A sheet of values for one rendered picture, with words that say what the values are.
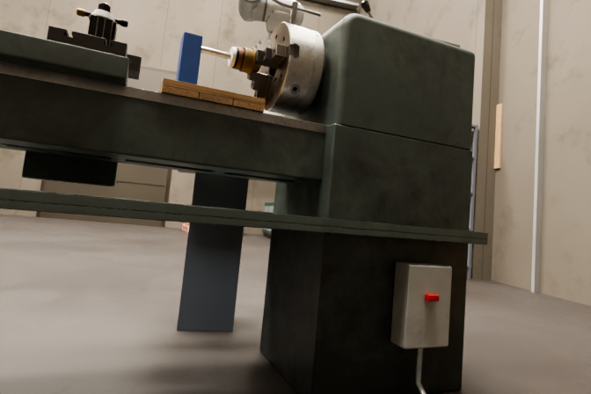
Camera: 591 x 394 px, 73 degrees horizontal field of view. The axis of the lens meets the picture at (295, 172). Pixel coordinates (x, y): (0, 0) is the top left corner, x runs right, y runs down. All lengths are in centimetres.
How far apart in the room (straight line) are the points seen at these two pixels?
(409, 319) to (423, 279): 13
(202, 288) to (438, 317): 103
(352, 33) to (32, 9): 974
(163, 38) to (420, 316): 925
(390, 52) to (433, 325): 92
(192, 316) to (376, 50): 137
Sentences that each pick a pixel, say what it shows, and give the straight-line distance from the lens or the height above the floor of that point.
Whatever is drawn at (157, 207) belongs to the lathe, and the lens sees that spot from 102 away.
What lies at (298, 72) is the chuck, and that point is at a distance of 134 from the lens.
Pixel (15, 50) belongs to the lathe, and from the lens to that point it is 116.
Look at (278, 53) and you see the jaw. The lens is 135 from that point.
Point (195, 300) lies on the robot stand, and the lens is 195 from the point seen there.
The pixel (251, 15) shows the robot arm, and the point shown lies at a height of 150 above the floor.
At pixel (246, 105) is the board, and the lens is 122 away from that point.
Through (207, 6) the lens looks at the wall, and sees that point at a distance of 1040.
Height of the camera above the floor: 57
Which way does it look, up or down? 6 degrees up
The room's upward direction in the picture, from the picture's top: 5 degrees clockwise
